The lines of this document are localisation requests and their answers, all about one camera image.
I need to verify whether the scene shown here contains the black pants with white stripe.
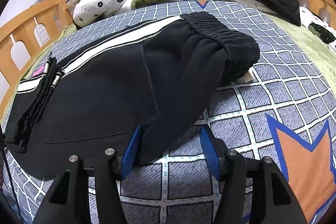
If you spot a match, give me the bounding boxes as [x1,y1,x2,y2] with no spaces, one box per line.
[4,11,260,178]

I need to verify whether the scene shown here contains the grey checked bed sheet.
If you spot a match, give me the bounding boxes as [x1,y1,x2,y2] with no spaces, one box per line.
[1,1,335,223]

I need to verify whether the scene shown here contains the wooden bed frame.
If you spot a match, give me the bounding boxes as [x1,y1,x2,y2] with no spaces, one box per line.
[1,0,335,115]

